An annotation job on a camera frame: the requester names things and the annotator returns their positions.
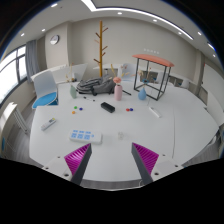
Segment white chair with blue seat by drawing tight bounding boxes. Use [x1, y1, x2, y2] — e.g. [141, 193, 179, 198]
[31, 70, 59, 110]

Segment pink vase with flowers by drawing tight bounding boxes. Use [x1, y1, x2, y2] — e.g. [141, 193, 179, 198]
[109, 63, 133, 102]

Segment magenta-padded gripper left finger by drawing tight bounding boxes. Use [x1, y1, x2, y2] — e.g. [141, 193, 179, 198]
[42, 143, 93, 186]

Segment long ceiling light strip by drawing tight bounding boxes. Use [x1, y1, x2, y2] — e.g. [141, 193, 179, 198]
[80, 0, 194, 41]

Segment black rectangular box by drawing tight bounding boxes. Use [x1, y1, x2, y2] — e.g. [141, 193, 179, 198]
[100, 101, 116, 114]

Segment round ceiling lights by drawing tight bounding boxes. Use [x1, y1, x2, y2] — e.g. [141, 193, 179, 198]
[19, 2, 218, 59]

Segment white remote control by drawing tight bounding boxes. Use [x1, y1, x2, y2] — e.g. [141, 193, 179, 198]
[40, 117, 58, 132]

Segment grey curtain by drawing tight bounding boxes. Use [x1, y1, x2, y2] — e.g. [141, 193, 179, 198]
[25, 39, 41, 76]

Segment window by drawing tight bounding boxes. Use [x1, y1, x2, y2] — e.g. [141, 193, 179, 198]
[0, 45, 28, 103]

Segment round wall clock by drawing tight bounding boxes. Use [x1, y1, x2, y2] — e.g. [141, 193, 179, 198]
[49, 34, 60, 46]

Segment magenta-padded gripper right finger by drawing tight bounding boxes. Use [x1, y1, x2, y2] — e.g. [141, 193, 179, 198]
[130, 142, 183, 186]

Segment black-framed orange-topped side table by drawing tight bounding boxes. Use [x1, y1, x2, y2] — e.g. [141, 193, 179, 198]
[132, 53, 175, 102]

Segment green vase with dried flowers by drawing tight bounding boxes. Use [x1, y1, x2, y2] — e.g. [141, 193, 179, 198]
[64, 63, 78, 100]

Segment grey backpack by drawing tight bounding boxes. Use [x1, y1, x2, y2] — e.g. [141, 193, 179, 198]
[76, 75, 116, 97]

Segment blue vase with flowers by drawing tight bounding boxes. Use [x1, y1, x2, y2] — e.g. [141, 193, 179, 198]
[137, 68, 154, 101]

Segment wooden coat stand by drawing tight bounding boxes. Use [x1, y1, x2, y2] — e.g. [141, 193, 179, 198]
[93, 20, 110, 78]

